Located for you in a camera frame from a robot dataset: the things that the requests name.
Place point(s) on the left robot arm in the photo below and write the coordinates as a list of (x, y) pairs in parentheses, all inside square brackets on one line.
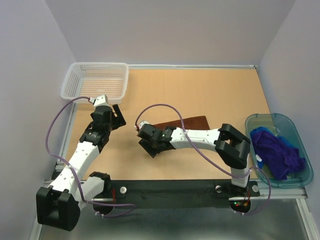
[(59, 205)]

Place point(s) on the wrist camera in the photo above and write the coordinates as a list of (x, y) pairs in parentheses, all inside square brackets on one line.
[(138, 126), (101, 100)]

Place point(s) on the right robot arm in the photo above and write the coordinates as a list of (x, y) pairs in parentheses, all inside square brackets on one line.
[(230, 144)]

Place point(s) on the teal translucent plastic bin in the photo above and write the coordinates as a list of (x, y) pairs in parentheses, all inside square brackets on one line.
[(288, 130)]

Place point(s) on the aluminium frame rail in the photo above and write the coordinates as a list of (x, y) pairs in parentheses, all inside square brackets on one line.
[(36, 230)]

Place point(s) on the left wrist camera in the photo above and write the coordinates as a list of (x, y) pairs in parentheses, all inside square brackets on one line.
[(101, 100)]

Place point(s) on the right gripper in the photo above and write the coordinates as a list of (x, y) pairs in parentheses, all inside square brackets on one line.
[(152, 151)]

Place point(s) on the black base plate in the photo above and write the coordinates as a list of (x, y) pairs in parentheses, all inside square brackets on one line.
[(175, 194)]

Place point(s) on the blue towel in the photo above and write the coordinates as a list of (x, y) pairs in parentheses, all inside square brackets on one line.
[(260, 129)]

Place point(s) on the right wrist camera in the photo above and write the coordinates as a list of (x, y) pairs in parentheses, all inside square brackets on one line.
[(138, 126)]

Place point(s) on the white plastic mesh basket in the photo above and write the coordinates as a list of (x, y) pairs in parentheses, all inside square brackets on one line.
[(92, 79)]

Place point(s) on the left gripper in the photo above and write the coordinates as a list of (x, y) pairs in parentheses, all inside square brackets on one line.
[(119, 120)]

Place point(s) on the brown towel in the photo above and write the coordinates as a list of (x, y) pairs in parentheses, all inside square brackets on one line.
[(196, 123)]

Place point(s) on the purple towel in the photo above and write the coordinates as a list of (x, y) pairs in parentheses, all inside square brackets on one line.
[(280, 159)]

